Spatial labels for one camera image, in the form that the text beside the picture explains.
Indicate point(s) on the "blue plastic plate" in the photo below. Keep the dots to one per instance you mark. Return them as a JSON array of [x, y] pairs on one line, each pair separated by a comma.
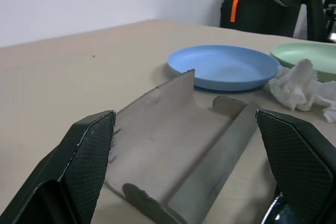
[[223, 66]]

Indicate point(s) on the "black equipment frame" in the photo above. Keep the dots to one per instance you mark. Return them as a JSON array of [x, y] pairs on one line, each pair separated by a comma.
[[314, 16]]

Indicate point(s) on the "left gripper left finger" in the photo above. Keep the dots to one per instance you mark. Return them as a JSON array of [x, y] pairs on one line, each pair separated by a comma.
[[78, 161]]

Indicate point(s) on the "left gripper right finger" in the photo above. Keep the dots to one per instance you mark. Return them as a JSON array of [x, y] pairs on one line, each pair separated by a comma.
[[296, 161]]

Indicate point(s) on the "green plastic plate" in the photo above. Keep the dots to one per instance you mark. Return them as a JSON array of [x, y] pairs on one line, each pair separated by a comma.
[[302, 51]]

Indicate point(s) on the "large black case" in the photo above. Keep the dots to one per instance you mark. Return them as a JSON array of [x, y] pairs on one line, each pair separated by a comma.
[[262, 16]]

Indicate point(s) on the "grey rectangular block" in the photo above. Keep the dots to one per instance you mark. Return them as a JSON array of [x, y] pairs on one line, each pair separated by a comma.
[[162, 140]]

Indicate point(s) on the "white tissue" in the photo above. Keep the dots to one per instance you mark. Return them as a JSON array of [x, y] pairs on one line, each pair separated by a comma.
[[296, 87]]

